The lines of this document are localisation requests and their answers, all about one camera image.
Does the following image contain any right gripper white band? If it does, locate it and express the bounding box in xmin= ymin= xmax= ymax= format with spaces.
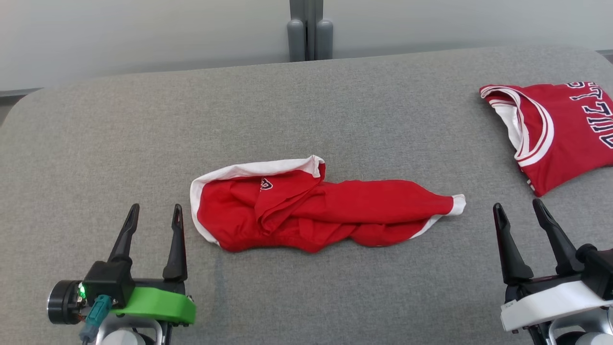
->
xmin=493 ymin=198 xmax=613 ymax=333

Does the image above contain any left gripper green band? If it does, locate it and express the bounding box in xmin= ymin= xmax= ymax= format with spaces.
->
xmin=108 ymin=204 xmax=197 ymax=325

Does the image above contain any red jersey with white sleeves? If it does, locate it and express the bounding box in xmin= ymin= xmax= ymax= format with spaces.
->
xmin=479 ymin=81 xmax=613 ymax=197

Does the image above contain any red garment with white trim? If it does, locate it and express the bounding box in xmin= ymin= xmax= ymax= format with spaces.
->
xmin=190 ymin=155 xmax=466 ymax=253

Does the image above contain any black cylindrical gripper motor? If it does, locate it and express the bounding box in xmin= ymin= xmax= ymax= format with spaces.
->
xmin=47 ymin=280 xmax=87 ymax=325

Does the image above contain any grey fabric sofa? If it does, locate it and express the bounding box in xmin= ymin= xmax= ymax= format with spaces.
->
xmin=0 ymin=46 xmax=613 ymax=345

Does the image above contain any black cable with teal connector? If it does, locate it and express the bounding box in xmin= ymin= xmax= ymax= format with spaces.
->
xmin=79 ymin=295 xmax=114 ymax=345

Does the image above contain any grey metal partition post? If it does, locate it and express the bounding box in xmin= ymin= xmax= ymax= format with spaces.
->
xmin=287 ymin=0 xmax=334 ymax=62

